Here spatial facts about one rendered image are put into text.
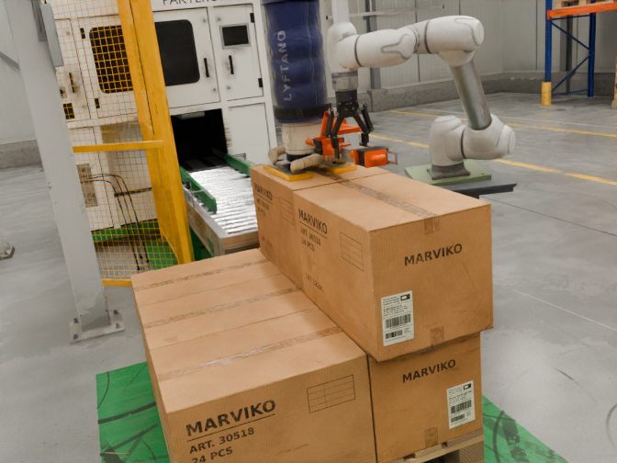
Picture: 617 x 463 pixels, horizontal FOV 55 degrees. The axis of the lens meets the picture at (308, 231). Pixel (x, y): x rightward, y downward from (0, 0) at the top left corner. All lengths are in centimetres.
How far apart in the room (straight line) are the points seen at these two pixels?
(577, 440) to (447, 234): 102
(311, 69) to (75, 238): 177
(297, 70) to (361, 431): 131
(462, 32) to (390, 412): 139
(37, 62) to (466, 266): 243
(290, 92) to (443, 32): 62
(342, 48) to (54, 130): 188
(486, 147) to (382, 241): 126
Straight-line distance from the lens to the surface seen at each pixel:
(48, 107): 343
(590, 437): 247
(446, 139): 287
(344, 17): 607
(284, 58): 236
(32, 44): 343
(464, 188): 278
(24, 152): 1148
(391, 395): 193
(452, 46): 244
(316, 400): 182
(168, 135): 351
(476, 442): 221
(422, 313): 178
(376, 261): 165
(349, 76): 202
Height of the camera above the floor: 143
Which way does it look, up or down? 17 degrees down
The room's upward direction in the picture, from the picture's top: 6 degrees counter-clockwise
